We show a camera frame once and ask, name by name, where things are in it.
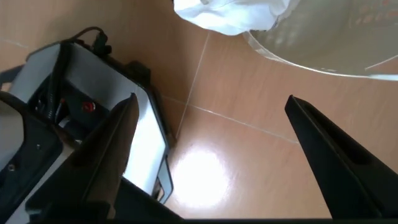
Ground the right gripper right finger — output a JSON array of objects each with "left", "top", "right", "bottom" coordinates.
[{"left": 284, "top": 95, "right": 398, "bottom": 218}]

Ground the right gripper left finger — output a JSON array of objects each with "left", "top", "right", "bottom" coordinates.
[{"left": 24, "top": 92, "right": 140, "bottom": 220}]

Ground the white garment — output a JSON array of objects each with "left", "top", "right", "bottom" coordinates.
[{"left": 173, "top": 0, "right": 293, "bottom": 36}]

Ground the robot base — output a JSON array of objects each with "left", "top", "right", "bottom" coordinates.
[{"left": 0, "top": 26, "right": 183, "bottom": 220}]

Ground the white laundry basket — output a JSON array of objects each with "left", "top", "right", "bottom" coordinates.
[{"left": 242, "top": 0, "right": 398, "bottom": 82}]

